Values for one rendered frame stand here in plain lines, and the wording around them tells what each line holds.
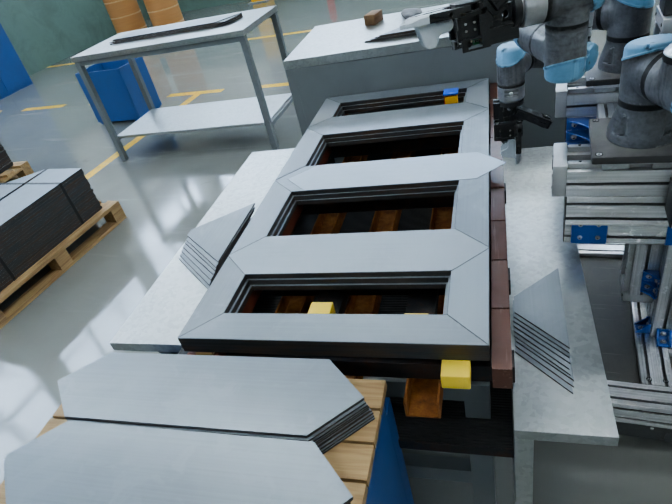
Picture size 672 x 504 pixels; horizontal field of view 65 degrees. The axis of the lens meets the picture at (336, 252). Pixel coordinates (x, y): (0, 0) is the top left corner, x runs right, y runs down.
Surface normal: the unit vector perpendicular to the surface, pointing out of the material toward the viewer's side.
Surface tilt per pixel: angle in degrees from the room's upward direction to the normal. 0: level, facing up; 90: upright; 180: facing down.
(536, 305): 0
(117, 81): 90
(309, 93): 90
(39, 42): 90
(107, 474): 0
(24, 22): 90
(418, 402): 0
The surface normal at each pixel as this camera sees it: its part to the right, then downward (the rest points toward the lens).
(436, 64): -0.22, 0.61
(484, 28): 0.08, 0.44
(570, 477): -0.21, -0.80
